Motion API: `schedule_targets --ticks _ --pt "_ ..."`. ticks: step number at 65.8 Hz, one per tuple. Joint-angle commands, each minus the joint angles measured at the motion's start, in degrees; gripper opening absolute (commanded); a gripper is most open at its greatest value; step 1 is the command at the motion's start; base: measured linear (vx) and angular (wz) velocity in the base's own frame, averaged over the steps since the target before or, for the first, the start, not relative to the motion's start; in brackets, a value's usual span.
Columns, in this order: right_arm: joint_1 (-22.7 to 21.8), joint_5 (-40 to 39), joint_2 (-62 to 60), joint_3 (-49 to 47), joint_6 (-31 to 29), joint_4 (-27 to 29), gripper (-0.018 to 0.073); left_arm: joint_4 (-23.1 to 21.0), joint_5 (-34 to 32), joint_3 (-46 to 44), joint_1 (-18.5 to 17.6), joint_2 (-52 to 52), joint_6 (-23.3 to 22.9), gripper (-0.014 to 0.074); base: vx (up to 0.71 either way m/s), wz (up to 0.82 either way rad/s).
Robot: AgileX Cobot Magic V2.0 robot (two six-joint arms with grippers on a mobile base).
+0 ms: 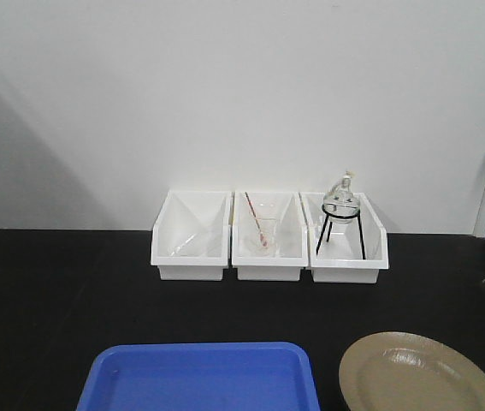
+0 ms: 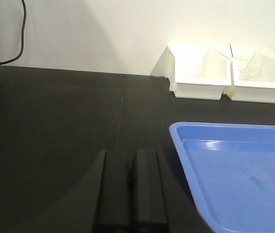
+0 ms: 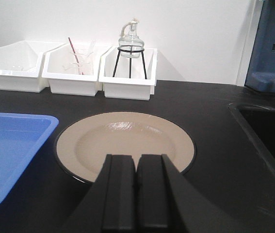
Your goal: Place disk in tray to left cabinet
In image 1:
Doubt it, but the blue plastic tray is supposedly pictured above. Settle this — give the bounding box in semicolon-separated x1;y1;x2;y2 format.
77;342;320;410

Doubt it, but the tan plate with black rim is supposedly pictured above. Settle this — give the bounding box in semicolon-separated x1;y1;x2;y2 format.
339;331;485;410

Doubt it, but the middle white storage bin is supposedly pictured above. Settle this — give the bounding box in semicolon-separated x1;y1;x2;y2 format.
231;191;309;282

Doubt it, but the white storage bin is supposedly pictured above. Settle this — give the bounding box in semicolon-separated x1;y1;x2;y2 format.
231;191;309;282
299;192;389;283
151;190;232;281

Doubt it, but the clear glass beaker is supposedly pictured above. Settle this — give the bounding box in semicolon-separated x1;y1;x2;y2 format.
247;217;279;257

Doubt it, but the red glass stirring rod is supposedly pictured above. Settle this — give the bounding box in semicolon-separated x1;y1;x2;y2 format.
245;192;268;247

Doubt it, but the left white storage bin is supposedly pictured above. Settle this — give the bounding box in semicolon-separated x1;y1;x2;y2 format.
151;190;232;281

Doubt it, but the clear glass dish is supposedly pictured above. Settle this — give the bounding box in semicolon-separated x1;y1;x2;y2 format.
167;231;216;257

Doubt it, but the glass alcohol lamp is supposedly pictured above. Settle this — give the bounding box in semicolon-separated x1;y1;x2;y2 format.
322;171;360;223

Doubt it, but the right white storage bin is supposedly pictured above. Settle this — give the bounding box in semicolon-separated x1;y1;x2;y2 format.
299;192;389;283

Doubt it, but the black wire tripod stand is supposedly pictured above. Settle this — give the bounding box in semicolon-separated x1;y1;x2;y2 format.
315;205;367;259

